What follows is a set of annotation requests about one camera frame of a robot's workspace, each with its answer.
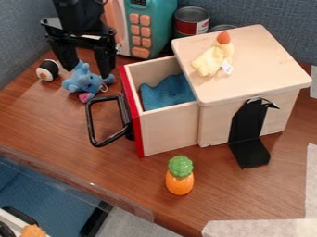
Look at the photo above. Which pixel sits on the toy sushi roll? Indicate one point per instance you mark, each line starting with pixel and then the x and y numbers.
pixel 48 70

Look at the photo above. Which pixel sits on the orange toy pineapple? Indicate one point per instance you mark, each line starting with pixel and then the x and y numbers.
pixel 180 177

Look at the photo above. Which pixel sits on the drawer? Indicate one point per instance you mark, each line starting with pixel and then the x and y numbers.
pixel 165 126

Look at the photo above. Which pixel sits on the toy microwave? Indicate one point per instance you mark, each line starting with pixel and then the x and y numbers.
pixel 142 27

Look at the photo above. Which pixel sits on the blue cloth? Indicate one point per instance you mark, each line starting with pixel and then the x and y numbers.
pixel 167 92

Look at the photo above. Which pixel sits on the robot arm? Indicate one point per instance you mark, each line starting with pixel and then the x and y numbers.
pixel 78 12

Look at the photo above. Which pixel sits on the blue stuffed animal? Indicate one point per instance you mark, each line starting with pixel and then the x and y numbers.
pixel 84 81

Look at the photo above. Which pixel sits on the yellow plush duck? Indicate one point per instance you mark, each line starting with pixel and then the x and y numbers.
pixel 212 57

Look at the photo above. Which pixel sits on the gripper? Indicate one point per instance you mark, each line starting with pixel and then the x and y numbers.
pixel 82 37

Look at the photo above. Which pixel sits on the red can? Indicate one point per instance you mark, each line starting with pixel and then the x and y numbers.
pixel 190 23

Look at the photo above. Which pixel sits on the cabinet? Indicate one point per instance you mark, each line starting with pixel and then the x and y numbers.
pixel 247 80

